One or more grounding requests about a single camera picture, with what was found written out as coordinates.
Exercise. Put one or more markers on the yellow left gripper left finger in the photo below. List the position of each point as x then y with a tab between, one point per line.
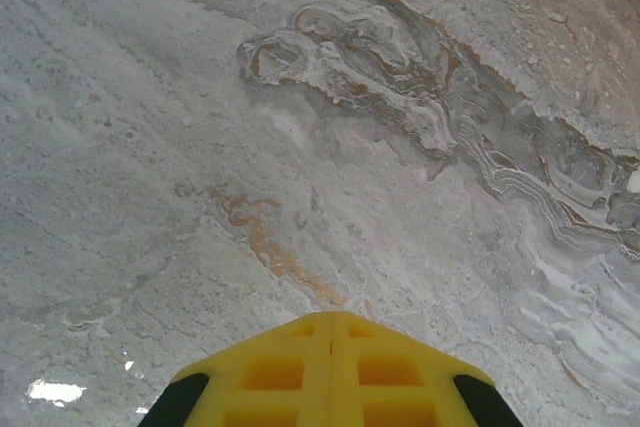
275	387

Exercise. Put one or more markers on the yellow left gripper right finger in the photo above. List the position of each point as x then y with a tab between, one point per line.
390	387

